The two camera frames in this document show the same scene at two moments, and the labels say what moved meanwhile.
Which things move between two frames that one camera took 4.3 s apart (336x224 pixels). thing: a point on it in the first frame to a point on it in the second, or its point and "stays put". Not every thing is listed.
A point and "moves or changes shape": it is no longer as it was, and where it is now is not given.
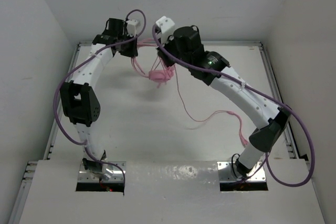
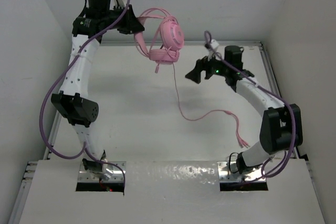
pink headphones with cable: (149, 62) moves or changes shape
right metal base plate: (226, 173) stays put
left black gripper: (132, 51) to (130, 24)
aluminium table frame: (19, 204) stays put
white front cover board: (170, 192) stays put
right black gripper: (168, 62) to (201, 64)
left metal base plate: (85, 176) stays put
